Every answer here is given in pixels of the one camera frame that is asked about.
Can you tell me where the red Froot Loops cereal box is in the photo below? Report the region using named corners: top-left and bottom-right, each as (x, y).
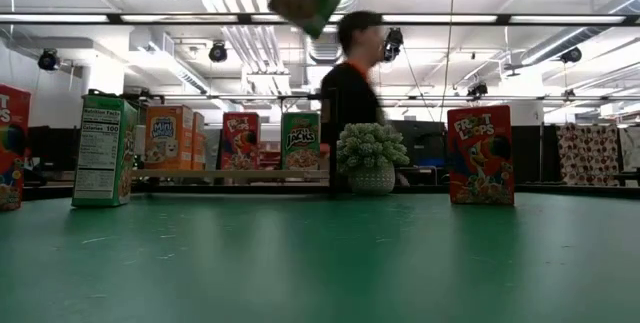
top-left (446, 104), bottom-right (516, 207)
top-left (221, 111), bottom-right (262, 172)
top-left (0, 84), bottom-right (32, 213)

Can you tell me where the orange Mini Wheats cereal box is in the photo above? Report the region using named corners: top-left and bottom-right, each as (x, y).
top-left (192, 110), bottom-right (207, 172)
top-left (143, 104), bottom-right (195, 172)

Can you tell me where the green plant in white pot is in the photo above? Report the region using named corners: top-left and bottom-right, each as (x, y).
top-left (335, 122), bottom-right (411, 196)

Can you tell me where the person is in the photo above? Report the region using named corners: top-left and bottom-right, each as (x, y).
top-left (318, 10), bottom-right (401, 189)

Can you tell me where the black monitor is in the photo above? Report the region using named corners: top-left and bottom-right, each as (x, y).
top-left (387, 120), bottom-right (449, 169)

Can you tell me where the green table mat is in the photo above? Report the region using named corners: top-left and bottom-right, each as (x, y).
top-left (0, 192), bottom-right (640, 323)

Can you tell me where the black ceiling spotlight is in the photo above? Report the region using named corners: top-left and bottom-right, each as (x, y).
top-left (382, 27), bottom-right (405, 64)
top-left (467, 81), bottom-right (489, 100)
top-left (37, 48), bottom-right (60, 72)
top-left (208, 41), bottom-right (229, 63)
top-left (559, 46), bottom-right (584, 64)

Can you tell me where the patterned white panel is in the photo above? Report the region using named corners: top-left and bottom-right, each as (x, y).
top-left (556, 122), bottom-right (622, 188)

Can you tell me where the black metal shelf frame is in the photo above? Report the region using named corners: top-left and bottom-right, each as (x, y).
top-left (87, 87), bottom-right (339, 202)

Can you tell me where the black metal table frame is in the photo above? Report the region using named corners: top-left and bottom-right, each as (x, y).
top-left (22, 181), bottom-right (640, 202)

